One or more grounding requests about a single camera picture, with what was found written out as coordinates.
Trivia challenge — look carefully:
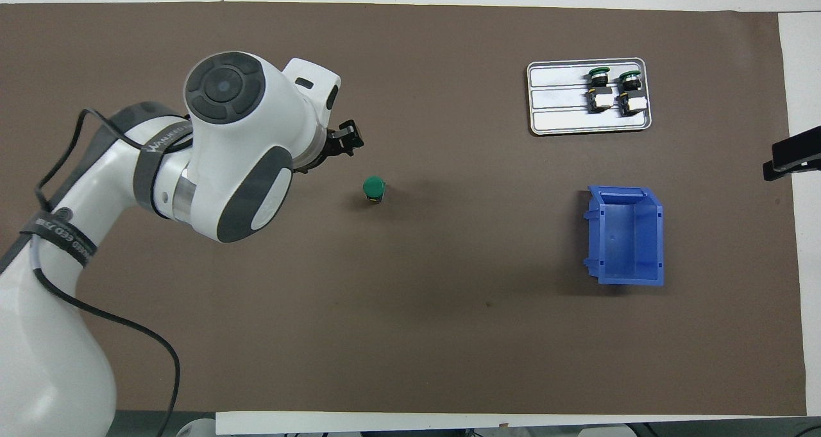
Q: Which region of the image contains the grey metal tray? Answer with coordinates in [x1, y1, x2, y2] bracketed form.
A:
[527, 58, 653, 136]

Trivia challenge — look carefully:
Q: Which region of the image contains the green push button switch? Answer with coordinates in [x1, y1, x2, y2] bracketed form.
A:
[586, 67, 612, 114]
[362, 176, 387, 205]
[617, 70, 647, 117]

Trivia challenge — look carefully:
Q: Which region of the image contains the brown paper mat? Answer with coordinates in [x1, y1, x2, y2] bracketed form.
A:
[0, 2, 808, 417]

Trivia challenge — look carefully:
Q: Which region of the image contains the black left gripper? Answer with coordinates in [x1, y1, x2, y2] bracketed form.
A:
[293, 120, 365, 174]

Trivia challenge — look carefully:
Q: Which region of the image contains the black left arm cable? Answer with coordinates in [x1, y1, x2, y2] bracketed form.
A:
[33, 108, 193, 437]

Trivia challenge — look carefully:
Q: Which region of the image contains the blue plastic bin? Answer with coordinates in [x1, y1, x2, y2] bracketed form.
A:
[582, 185, 665, 287]

